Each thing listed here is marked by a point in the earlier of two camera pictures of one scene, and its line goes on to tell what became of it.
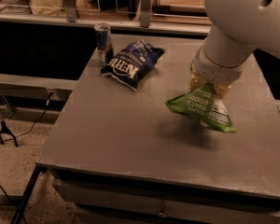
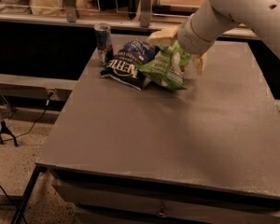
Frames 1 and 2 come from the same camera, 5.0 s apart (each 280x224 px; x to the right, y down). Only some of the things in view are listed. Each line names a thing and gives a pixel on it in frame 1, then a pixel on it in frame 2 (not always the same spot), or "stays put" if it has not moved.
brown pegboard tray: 181,0 stays put
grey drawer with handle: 104,203 stays put
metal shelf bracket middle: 145,6 stays put
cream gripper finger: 198,76 to 163,36
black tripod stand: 3,128 stays put
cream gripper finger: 221,91 to 201,61
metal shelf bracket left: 70,9 stays put
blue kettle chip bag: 131,64 stays put
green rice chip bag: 203,104 to 167,65
